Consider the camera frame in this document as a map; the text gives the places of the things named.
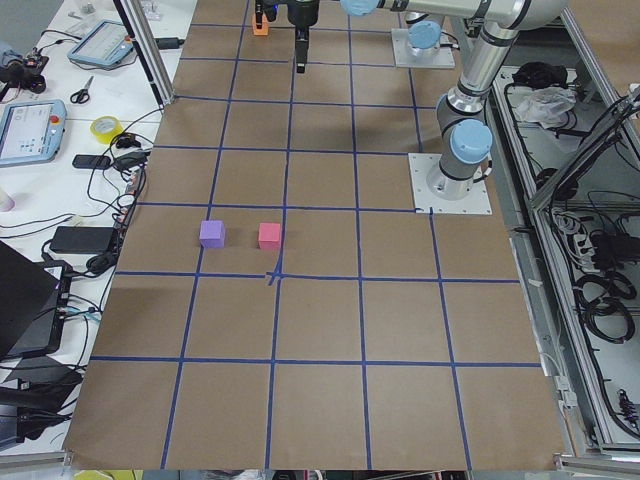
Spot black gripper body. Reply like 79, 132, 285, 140
254, 0, 277, 22
287, 0, 320, 26

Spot orange foam block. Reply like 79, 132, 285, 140
252, 16, 269, 36

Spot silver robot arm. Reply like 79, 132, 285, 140
254, 1, 442, 49
341, 1, 567, 200

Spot far teach pendant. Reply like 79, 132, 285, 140
67, 20, 133, 70

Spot teach pendant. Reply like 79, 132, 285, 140
1, 99, 67, 167
67, 20, 133, 70

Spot yellow tape roll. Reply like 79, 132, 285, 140
90, 115, 124, 145

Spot pink foam block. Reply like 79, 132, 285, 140
258, 222, 282, 251

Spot purple foam block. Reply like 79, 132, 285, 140
199, 220, 226, 249

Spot black phone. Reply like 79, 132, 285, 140
72, 154, 112, 170

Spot crumpled white cloth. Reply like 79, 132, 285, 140
514, 86, 576, 129

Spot near teach pendant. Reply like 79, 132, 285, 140
1, 99, 67, 167

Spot black power adapter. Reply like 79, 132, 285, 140
50, 226, 116, 254

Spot black laptop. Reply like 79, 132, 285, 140
1, 243, 71, 360

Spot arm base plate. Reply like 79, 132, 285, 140
408, 153, 492, 215
391, 25, 455, 69

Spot aluminium frame post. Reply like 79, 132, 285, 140
113, 0, 175, 109

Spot black handled scissors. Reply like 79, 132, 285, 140
69, 76, 94, 105

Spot coiled black cables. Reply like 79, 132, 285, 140
569, 269, 639, 346

